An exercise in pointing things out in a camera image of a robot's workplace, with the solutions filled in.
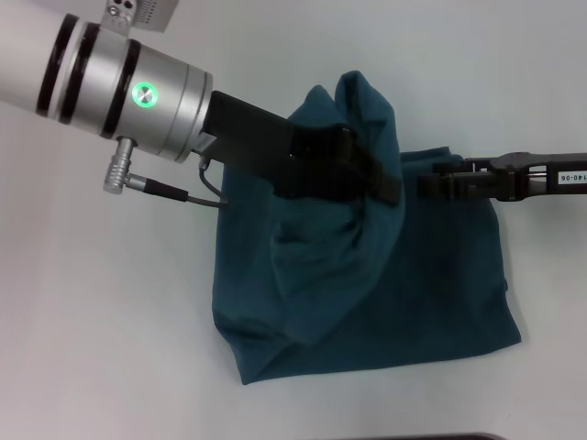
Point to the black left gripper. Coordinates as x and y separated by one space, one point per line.
270 146

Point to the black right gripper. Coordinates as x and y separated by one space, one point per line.
541 176

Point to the teal t-shirt with FREE print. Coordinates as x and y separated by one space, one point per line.
367 275

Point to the white and silver left robot arm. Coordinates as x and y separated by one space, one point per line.
91 73

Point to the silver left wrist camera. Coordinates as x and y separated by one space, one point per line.
137 16

